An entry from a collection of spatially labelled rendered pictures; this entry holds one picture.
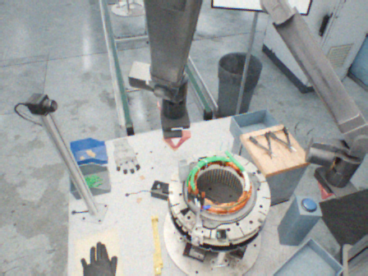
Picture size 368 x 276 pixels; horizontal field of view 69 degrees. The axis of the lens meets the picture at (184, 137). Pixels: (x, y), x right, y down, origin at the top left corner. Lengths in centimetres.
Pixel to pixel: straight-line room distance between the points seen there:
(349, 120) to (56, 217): 198
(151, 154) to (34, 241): 117
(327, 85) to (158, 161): 88
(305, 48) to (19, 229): 211
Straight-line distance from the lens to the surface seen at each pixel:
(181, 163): 83
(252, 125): 124
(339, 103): 72
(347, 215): 236
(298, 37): 68
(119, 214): 121
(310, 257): 92
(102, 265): 112
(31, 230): 227
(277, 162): 102
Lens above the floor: 183
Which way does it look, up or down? 47 degrees down
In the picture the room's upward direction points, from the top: straight up
